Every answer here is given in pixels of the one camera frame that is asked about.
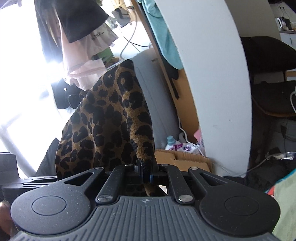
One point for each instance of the leopard print garment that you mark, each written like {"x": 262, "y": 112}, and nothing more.
{"x": 111, "y": 126}

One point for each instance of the black hanging garment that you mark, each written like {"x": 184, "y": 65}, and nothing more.
{"x": 76, "y": 18}

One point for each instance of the purple white plastic bag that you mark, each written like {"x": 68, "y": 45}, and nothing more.
{"x": 186, "y": 146}

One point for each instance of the tall cardboard box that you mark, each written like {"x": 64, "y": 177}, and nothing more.
{"x": 177, "y": 82}

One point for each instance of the pink hanging garment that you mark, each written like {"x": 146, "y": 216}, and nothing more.
{"x": 80, "y": 69}

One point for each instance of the grey cabinet panel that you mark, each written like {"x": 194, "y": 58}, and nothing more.
{"x": 157, "y": 95}

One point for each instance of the white pillar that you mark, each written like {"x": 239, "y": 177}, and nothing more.
{"x": 207, "y": 36}

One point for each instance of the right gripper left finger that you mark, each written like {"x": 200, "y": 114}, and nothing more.
{"x": 116, "y": 181}

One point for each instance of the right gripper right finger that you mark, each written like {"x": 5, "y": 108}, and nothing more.
{"x": 171, "y": 177}

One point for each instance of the dark grey pillow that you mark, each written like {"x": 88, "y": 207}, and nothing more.
{"x": 47, "y": 166}

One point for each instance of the light teal hanging towel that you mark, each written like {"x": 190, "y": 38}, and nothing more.
{"x": 161, "y": 33}

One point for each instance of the brown cardboard sheet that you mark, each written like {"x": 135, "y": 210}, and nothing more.
{"x": 183, "y": 160}

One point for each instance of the blue cap detergent bottle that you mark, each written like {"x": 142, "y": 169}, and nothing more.
{"x": 170, "y": 143}

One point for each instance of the teal printed jersey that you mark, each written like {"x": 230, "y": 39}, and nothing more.
{"x": 284, "y": 192}

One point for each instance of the person's left hand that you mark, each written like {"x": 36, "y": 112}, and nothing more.
{"x": 7, "y": 224}

